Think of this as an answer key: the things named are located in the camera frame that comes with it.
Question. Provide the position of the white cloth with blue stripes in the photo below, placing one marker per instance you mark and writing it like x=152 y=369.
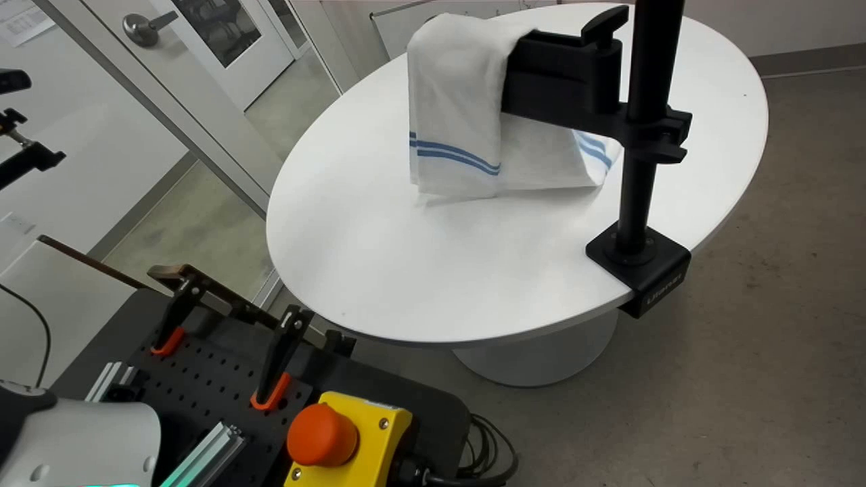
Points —
x=462 y=143

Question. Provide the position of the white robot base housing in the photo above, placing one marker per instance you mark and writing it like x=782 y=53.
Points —
x=57 y=441

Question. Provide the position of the black clamp-on stand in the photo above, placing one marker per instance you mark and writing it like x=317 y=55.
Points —
x=612 y=78

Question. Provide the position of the black orange clamp right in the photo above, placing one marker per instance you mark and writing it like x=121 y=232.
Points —
x=275 y=377

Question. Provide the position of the black orange clamp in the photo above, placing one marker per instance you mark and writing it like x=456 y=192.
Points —
x=171 y=326
x=275 y=377

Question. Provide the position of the yellow emergency stop box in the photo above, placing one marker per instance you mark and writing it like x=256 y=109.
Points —
x=344 y=441

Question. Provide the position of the black perforated breadboard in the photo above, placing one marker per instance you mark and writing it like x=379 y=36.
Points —
x=215 y=370

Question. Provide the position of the black orange clamp left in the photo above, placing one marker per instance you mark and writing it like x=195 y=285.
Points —
x=171 y=326

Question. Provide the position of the silver aluminium extrusion small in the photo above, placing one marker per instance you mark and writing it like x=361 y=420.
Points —
x=115 y=374

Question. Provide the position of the white round table pedestal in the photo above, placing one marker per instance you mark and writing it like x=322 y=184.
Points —
x=541 y=357

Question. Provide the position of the white door with handle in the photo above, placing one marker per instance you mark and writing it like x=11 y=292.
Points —
x=233 y=40

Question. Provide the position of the silver door handle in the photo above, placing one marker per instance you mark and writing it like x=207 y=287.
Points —
x=148 y=31

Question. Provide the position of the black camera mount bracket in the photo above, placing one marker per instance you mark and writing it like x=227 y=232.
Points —
x=31 y=154

